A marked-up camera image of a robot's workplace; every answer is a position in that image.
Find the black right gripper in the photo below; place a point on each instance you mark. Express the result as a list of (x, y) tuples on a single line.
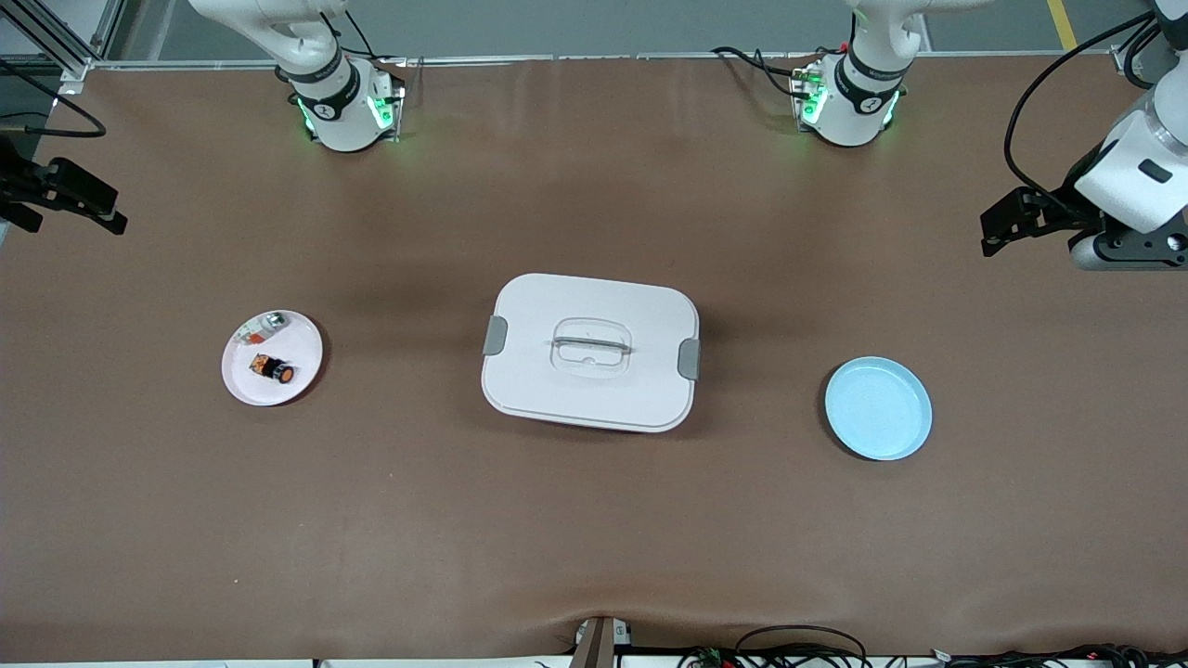
[(20, 183)]

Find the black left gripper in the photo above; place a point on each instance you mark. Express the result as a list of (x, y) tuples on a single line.
[(1064, 208)]

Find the orange black push-button switch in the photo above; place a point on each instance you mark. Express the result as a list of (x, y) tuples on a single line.
[(272, 368)]

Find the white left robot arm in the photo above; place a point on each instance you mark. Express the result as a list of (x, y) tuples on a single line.
[(854, 102)]

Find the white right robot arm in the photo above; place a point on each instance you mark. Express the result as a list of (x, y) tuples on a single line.
[(339, 111)]

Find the white lidded storage box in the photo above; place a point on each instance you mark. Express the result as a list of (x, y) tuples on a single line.
[(589, 353)]

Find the light blue round plate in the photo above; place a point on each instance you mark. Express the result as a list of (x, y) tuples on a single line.
[(878, 408)]

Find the pink round plate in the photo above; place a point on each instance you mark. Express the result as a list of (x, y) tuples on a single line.
[(274, 390)]

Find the aluminium frame profile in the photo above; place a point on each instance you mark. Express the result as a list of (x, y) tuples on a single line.
[(109, 28), (1123, 60)]

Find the white switch with orange tab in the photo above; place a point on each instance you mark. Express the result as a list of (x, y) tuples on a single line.
[(252, 334)]

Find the grey mounting bracket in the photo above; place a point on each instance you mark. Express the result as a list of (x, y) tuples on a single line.
[(599, 645)]

